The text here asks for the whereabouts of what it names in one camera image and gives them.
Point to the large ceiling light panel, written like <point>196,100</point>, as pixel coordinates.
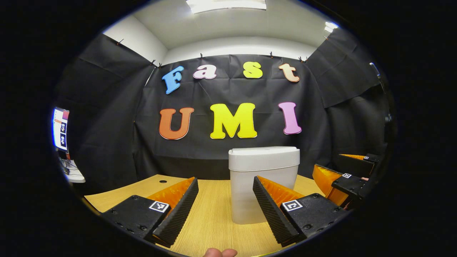
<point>226,5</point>

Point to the wooden desktop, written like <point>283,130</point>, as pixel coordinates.
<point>214,214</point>

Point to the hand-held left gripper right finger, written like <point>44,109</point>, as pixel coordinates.
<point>269,210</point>

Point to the small ceiling light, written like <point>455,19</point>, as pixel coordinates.
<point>331,27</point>

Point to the white desktop garbage bin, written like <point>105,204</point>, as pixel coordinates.
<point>264,164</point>

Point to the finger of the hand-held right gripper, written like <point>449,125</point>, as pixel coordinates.
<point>353,164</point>
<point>350,184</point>

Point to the computer monitor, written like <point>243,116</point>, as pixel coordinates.
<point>60,129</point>

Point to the black backdrop cloth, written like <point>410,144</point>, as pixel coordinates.
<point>200,153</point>

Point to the white side table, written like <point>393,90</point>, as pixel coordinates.
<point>75,175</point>

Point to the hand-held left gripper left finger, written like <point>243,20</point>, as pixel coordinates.
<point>180,210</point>

